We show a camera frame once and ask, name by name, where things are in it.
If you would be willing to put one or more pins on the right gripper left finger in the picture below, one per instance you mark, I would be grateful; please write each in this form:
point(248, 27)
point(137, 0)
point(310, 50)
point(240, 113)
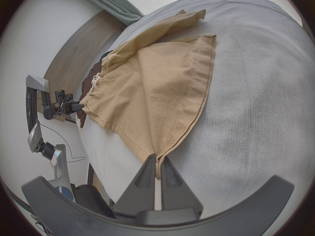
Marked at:
point(140, 193)

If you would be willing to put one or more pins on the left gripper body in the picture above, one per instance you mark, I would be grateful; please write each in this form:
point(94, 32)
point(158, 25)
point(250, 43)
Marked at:
point(71, 108)

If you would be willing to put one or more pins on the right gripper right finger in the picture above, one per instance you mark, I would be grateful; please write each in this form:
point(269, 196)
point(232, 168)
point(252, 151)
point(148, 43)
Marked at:
point(177, 193)

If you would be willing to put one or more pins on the tan shorts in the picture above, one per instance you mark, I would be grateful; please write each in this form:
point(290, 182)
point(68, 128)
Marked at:
point(160, 82)

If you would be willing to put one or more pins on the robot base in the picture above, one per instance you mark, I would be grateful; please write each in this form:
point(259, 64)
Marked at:
point(61, 171)

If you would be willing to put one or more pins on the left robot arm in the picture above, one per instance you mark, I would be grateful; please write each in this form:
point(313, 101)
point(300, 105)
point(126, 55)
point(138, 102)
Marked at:
point(30, 107)

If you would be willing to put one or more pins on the bed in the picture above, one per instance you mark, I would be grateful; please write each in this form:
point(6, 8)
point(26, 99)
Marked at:
point(258, 95)

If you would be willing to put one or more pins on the brown garment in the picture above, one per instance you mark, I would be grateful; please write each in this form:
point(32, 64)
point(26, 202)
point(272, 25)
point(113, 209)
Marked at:
point(87, 85)

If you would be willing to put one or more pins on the black garment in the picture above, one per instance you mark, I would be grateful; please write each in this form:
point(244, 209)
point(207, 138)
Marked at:
point(104, 56)

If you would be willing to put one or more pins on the grey-green curtain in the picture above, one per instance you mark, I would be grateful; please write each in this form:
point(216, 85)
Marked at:
point(118, 6)

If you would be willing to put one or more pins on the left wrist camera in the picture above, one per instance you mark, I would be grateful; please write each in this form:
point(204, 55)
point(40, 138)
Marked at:
point(69, 96)

